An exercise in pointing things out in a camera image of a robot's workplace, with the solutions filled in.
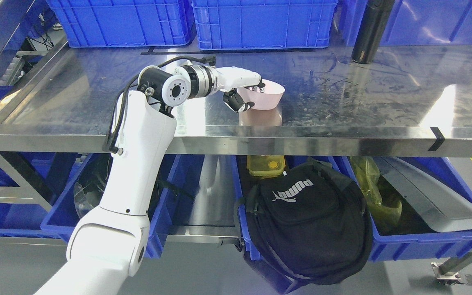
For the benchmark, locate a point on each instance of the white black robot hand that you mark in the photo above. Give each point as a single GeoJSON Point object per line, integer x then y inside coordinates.
{"type": "Point", "coordinates": [229, 79]}

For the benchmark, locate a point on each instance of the pink plastic bowl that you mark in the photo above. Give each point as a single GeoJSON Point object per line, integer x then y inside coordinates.
{"type": "Point", "coordinates": [265, 98]}

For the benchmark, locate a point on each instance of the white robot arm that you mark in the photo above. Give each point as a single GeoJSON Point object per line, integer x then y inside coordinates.
{"type": "Point", "coordinates": [108, 244]}

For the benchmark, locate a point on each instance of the blue crate top middle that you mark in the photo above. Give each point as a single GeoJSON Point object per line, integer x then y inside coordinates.
{"type": "Point", "coordinates": [263, 24]}

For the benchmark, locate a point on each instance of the blue crate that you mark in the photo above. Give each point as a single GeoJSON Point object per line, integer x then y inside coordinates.
{"type": "Point", "coordinates": [263, 24]}
{"type": "Point", "coordinates": [412, 22]}
{"type": "Point", "coordinates": [124, 23]}

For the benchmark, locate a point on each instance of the blue bin lower middle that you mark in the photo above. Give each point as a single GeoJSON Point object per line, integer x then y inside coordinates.
{"type": "Point", "coordinates": [246, 241]}

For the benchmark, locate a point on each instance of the blue bin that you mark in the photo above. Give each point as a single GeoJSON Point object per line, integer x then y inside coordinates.
{"type": "Point", "coordinates": [246, 241]}
{"type": "Point", "coordinates": [173, 194]}
{"type": "Point", "coordinates": [399, 234]}

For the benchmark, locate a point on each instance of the yellow plastic container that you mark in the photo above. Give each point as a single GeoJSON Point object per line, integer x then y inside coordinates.
{"type": "Point", "coordinates": [266, 166]}

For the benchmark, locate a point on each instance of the blue crate top left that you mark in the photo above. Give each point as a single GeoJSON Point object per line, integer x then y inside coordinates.
{"type": "Point", "coordinates": [124, 23]}

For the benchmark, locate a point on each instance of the black thermos bottle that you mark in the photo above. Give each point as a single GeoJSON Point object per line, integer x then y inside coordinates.
{"type": "Point", "coordinates": [372, 27]}

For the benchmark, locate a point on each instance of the black puma backpack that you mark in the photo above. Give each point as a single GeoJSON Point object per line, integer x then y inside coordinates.
{"type": "Point", "coordinates": [307, 221]}

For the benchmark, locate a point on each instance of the yellow green plastic bag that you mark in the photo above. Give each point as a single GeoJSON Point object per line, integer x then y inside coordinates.
{"type": "Point", "coordinates": [375, 188]}

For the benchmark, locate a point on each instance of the black helmet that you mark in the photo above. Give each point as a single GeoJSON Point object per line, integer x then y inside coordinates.
{"type": "Point", "coordinates": [91, 183]}

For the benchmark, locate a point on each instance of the blue crate top right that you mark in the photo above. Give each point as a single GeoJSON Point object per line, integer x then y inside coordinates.
{"type": "Point", "coordinates": [412, 22]}

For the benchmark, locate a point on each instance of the blue bin lower left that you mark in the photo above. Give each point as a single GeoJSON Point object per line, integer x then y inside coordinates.
{"type": "Point", "coordinates": [173, 194]}

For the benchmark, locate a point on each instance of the blue bin lower right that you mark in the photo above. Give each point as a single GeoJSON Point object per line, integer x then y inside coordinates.
{"type": "Point", "coordinates": [399, 234]}

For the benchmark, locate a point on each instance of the grey plastic panel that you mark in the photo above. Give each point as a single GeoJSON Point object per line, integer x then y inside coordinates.
{"type": "Point", "coordinates": [442, 209]}

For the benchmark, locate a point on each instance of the stainless steel table frame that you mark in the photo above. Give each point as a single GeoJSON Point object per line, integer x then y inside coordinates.
{"type": "Point", "coordinates": [411, 101]}

